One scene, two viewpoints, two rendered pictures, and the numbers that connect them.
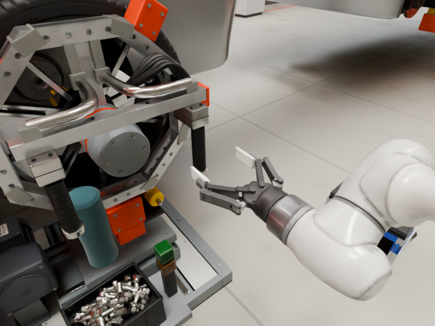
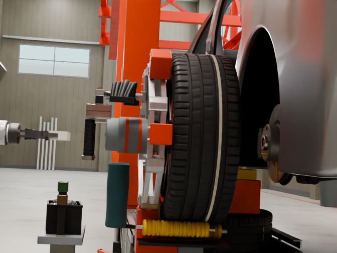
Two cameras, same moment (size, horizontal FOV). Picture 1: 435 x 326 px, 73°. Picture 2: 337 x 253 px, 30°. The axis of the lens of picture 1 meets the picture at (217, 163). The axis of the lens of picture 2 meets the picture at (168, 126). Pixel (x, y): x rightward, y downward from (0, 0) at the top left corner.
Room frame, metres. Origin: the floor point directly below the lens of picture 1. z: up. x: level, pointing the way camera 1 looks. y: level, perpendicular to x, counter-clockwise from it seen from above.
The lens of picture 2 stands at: (2.08, -1.72, 0.79)
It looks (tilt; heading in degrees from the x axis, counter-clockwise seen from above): 2 degrees up; 122
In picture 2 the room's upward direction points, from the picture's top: 3 degrees clockwise
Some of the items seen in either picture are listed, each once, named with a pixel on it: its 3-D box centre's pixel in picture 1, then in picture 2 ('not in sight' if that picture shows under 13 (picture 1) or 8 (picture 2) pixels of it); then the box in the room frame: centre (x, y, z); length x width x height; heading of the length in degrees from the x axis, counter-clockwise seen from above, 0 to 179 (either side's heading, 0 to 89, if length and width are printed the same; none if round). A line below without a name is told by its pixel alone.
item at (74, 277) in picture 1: (112, 253); not in sight; (0.82, 0.48, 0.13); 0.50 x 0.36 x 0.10; 128
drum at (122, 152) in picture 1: (110, 136); (132, 135); (0.67, 0.28, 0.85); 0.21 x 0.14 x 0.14; 38
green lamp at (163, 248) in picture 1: (164, 251); (63, 186); (0.46, 0.13, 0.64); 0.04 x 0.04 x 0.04; 38
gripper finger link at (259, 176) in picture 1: (259, 176); (36, 134); (0.53, -0.10, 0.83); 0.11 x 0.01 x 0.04; 176
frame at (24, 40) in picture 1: (100, 126); (150, 136); (0.72, 0.33, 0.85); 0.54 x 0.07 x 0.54; 128
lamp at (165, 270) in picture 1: (166, 263); (62, 199); (0.46, 0.13, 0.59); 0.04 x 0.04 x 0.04; 38
